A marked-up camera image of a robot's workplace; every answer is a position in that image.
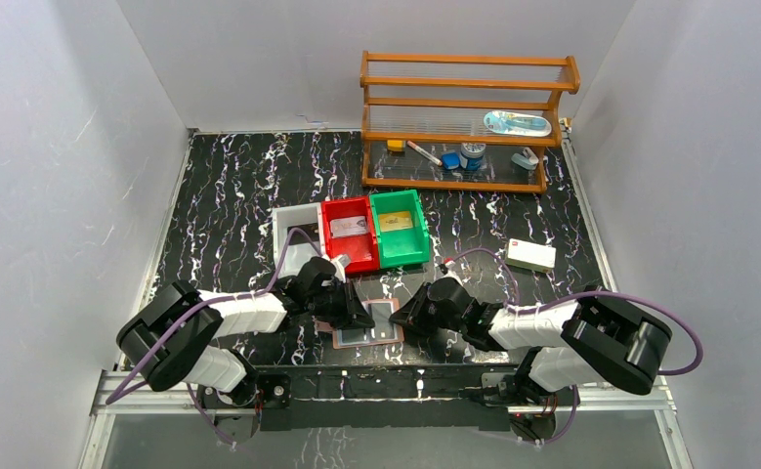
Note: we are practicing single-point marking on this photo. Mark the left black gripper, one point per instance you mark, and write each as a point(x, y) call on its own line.
point(347, 307)

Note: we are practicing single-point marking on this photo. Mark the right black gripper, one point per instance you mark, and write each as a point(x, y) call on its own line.
point(412, 313)

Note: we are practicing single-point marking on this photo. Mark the black card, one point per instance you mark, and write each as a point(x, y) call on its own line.
point(304, 233)

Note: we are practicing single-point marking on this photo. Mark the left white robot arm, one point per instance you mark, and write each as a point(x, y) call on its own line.
point(170, 340)

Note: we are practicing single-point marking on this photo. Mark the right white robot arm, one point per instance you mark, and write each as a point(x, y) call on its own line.
point(595, 336)

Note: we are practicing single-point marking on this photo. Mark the white silver card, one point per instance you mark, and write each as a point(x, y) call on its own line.
point(349, 226)

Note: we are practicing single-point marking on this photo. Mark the gold yellow card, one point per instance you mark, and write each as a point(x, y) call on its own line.
point(395, 221)

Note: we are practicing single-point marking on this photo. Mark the green plastic bin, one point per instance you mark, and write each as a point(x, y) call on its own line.
point(401, 230)

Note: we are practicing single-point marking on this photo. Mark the red plastic bin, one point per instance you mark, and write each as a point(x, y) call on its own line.
point(362, 249)

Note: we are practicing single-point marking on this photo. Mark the white plastic bin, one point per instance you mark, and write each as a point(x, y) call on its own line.
point(283, 218)

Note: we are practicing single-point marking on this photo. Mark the white box red label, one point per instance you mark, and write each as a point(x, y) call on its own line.
point(531, 256)

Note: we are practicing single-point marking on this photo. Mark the blue small block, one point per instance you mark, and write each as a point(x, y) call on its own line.
point(450, 160)

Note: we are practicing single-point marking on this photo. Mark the red white marker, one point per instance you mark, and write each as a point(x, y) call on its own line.
point(426, 154)

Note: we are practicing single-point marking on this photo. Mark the yellow small block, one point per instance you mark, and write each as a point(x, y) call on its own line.
point(395, 146)

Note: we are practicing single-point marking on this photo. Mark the grey stapler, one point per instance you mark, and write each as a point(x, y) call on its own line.
point(526, 159)

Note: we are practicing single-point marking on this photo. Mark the wooden shelf rack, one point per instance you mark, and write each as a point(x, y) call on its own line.
point(439, 102)

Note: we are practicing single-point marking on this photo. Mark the clear blister package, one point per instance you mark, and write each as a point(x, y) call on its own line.
point(510, 123)

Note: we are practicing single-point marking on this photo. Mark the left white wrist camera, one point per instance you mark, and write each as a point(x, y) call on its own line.
point(341, 262)

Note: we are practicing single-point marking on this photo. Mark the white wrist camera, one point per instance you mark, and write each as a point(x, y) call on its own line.
point(447, 270)
point(341, 262)

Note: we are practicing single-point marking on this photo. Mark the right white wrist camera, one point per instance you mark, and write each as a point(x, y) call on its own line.
point(447, 270)

